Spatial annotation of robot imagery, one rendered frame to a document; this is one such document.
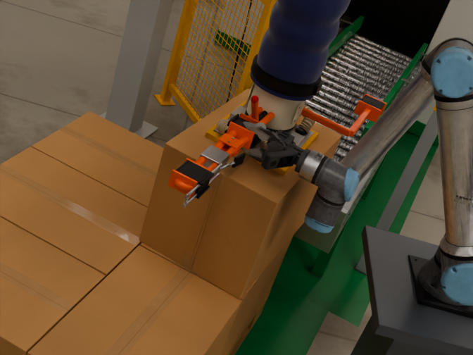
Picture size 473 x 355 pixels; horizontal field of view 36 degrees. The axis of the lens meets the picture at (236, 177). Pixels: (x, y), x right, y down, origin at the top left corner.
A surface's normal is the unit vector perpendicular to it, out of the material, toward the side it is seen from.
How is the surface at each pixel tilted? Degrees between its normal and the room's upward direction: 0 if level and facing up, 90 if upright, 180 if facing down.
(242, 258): 90
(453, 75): 81
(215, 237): 90
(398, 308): 0
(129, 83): 90
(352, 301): 0
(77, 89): 0
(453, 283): 92
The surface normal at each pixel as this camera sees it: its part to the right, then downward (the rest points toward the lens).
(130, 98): -0.40, 0.40
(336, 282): 0.28, -0.80
